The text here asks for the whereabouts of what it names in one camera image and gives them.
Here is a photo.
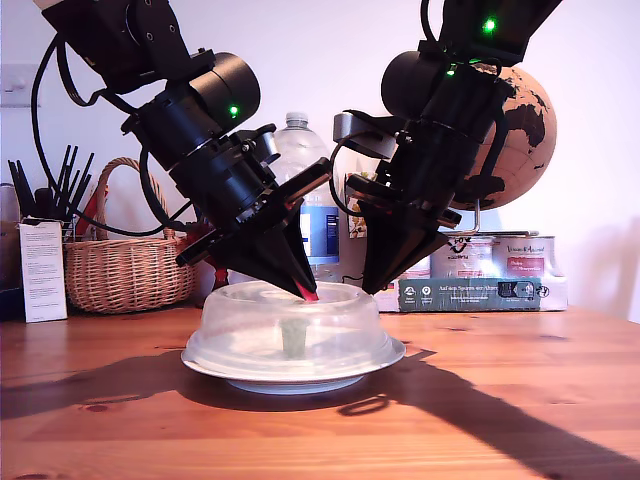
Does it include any thin black camera cable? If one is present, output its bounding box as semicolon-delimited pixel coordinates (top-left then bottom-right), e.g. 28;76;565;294
328;137;371;219

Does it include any red glass goblet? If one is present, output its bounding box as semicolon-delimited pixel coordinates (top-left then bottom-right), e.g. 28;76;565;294
187;222;234;297

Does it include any white ceramic plate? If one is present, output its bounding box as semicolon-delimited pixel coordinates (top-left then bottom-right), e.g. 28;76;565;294
182;344;407;396

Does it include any white printed carton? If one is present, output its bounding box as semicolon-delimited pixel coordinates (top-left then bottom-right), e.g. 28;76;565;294
18;222;68;324

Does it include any clear plastic dome cover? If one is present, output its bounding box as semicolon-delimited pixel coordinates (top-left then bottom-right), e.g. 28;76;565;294
180;279;407;374

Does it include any metal globe stand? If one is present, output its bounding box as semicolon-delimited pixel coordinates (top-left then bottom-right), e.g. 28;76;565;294
447;197;540;241

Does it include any green coffee capsule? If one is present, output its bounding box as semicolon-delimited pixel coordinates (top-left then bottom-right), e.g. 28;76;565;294
281;319;309;359

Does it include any white wall light switch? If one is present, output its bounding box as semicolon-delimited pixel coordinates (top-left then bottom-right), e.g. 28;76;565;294
0;64;42;109

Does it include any cork globe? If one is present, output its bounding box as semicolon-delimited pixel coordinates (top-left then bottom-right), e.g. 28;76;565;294
452;64;557;210

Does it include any black chopstick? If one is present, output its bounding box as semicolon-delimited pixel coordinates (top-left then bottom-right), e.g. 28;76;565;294
8;161;31;221
53;146;73;221
59;147;80;221
67;153;96;222
15;159;39;220

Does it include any red handled tool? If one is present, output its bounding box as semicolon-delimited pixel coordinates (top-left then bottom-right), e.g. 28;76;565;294
74;187;110;241

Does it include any paint can with red label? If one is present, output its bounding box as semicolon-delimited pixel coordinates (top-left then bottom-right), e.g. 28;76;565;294
399;254;432;280

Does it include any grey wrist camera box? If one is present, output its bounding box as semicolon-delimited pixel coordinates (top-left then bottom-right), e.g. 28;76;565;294
234;123;282;169
332;109;416;161

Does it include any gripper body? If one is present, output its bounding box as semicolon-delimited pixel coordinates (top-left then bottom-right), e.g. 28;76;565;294
164;138;332;267
345;122;484;229

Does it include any cardboard tray with green label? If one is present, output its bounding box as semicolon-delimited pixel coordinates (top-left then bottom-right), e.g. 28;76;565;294
372;274;569;314

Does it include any large clear water bottle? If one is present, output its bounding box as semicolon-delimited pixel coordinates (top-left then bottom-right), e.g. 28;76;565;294
273;111;346;286

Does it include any dark brown jar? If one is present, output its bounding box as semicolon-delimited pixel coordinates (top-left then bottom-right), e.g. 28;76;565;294
0;182;22;292

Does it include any thick black cable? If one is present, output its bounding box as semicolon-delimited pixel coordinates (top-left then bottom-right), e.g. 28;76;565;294
464;107;506;201

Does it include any wicker basket with handle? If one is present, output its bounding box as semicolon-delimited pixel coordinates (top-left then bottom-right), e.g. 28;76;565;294
63;157;199;315

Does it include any dark blue flat object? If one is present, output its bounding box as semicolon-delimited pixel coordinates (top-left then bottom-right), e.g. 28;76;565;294
0;288;26;321

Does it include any leaf print tissue box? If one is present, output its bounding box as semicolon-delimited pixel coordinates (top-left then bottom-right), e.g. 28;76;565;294
344;172;369;241

